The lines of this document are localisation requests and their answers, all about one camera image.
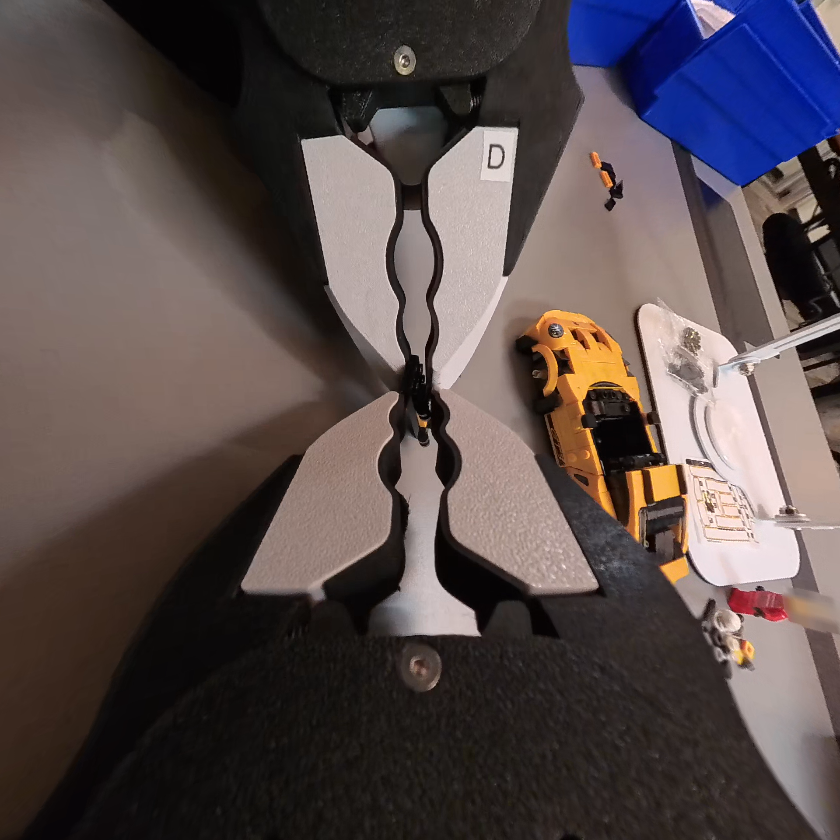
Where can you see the pile of mixed lego pieces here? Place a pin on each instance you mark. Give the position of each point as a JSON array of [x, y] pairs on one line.
[[725, 633]]

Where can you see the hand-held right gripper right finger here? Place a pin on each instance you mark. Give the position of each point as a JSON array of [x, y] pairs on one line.
[[518, 525]]

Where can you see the white book stand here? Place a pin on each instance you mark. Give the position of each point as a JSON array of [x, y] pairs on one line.
[[741, 558]]

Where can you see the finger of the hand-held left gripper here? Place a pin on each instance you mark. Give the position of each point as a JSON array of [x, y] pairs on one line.
[[354, 229], [472, 229]]

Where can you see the white paper sheets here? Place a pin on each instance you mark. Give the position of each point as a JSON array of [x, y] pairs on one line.
[[718, 10]]

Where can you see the pile of yellow black bricks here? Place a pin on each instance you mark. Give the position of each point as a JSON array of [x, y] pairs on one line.
[[607, 177]]

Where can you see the yellow lego car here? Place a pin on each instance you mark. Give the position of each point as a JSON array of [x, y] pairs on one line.
[[590, 407]]

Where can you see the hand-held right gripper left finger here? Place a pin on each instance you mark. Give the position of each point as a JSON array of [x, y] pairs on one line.
[[328, 518]]

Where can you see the red lego minifigure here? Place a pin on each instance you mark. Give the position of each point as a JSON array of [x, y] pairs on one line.
[[754, 602]]

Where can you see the clear bag of black parts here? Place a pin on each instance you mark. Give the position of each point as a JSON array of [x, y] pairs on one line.
[[686, 354]]

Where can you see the black office chair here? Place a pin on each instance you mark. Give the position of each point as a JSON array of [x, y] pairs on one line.
[[794, 262]]

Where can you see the black lego plate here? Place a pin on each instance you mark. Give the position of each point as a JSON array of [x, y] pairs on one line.
[[417, 387]]

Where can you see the blue plastic bin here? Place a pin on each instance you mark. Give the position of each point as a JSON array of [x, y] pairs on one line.
[[741, 98], [610, 33]]

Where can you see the sticker sheet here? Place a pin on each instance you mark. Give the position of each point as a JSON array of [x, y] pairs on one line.
[[722, 502]]

